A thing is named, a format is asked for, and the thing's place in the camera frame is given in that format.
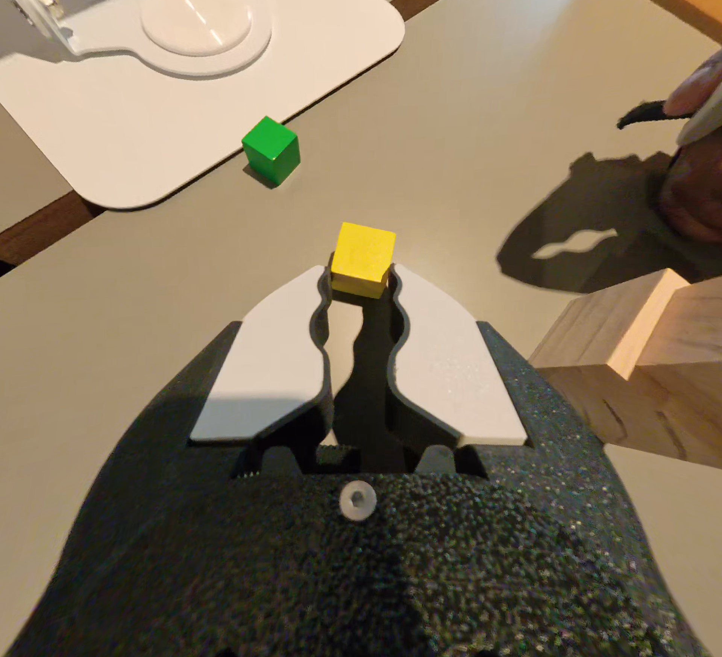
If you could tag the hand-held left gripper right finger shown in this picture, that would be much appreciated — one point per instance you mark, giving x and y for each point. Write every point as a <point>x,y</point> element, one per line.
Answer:
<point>462,375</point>

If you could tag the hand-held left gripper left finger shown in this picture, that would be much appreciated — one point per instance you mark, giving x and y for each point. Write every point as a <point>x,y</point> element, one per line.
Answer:
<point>265,375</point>

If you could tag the yellow wooden cube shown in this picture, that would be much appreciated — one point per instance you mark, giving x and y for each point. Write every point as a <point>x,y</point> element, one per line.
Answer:
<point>364,253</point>

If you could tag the large natural wooden cube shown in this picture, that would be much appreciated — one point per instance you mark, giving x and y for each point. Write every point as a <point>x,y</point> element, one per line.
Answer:
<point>648,420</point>

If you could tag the medium natural wooden cube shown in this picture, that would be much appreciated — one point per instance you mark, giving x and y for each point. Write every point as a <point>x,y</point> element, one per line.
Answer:
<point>688,324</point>

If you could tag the green wooden cube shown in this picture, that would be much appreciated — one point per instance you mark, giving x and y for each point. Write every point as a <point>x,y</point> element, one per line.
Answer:
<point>271,146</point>

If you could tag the person's right hand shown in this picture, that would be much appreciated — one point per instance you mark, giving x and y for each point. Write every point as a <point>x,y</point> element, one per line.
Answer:
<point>694,200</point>

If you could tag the white and wood document stand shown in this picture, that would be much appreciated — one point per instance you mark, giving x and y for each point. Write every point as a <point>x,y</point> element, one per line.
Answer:
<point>316,36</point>

